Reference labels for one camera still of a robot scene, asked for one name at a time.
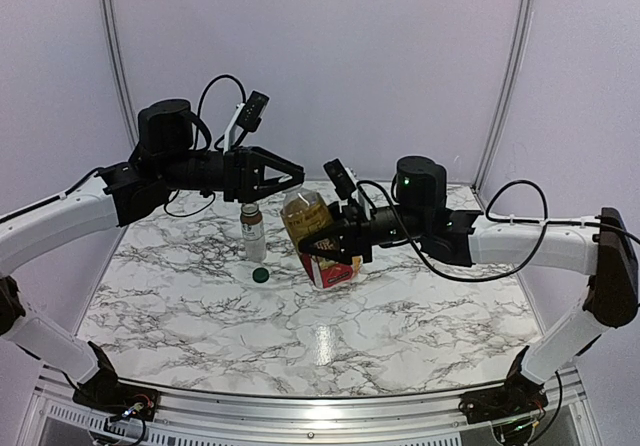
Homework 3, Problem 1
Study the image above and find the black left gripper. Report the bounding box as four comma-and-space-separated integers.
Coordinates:
157, 145, 304, 202

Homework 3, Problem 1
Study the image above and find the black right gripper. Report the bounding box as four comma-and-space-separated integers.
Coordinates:
297, 198, 430, 265

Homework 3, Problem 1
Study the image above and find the tea bottle red label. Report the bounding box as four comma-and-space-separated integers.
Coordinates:
280, 183, 365, 290

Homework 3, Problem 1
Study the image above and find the coffee bottle white label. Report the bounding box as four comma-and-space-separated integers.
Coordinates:
240, 203, 266, 263

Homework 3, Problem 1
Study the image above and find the dark green bottle cap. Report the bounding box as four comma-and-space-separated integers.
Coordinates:
252, 267, 270, 284

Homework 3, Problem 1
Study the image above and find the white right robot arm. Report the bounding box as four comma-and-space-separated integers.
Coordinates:
297, 155, 639, 414

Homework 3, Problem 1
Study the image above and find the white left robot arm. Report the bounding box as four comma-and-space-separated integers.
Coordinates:
1, 99, 305, 411

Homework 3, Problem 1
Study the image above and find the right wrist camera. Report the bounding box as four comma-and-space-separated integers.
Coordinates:
323, 159, 373, 220

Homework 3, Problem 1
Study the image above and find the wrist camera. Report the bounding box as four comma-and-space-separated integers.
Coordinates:
222, 91, 270, 152
323, 159, 373, 220

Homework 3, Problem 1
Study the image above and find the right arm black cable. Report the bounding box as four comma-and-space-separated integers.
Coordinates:
357, 179, 640, 282

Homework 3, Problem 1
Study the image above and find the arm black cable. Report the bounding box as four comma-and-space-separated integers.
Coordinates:
357, 179, 640, 282
163, 74, 251, 218

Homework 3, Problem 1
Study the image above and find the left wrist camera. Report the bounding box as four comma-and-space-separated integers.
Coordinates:
222, 91, 270, 152

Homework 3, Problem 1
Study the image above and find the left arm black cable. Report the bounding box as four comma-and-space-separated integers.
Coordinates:
163, 74, 251, 218

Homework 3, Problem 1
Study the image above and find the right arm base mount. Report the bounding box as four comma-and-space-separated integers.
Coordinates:
458, 346, 548, 424

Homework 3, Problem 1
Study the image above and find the aluminium table front rail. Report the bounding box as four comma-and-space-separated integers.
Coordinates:
17, 367, 601, 445

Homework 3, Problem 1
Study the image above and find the left aluminium frame post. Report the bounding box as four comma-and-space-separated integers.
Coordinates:
98, 0, 139, 149

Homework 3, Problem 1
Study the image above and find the aluminium frame post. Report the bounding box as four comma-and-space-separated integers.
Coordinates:
98, 0, 139, 149
472, 0, 534, 191

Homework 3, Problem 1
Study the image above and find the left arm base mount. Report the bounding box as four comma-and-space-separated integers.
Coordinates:
72, 341, 160, 421

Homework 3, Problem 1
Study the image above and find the right aluminium frame post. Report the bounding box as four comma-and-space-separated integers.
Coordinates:
472, 0, 534, 191

